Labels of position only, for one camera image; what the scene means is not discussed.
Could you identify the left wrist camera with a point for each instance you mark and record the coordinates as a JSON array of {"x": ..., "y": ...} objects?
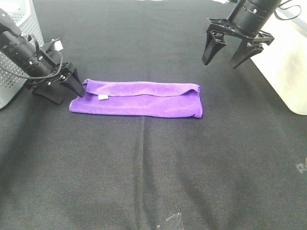
[{"x": 56, "y": 44}]

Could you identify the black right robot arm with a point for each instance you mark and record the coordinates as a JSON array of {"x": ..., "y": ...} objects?
[{"x": 253, "y": 8}]

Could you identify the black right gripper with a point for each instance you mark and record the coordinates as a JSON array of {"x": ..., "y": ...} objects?
[{"x": 246, "y": 29}]

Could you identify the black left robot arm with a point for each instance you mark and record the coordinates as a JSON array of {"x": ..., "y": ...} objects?
[{"x": 45, "y": 72}]

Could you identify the purple microfibre towel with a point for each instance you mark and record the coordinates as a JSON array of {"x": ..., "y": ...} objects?
[{"x": 167, "y": 100}]

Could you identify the clear tape front centre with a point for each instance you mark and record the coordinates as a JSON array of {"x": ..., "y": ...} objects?
[{"x": 174, "y": 222}]

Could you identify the grey perforated laundry basket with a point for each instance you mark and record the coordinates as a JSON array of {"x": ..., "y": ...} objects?
[{"x": 20, "y": 41}]

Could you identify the white plastic bin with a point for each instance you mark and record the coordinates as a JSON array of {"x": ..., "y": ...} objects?
[{"x": 284, "y": 62}]

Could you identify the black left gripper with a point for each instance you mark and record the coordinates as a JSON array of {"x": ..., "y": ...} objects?
[{"x": 50, "y": 68}]

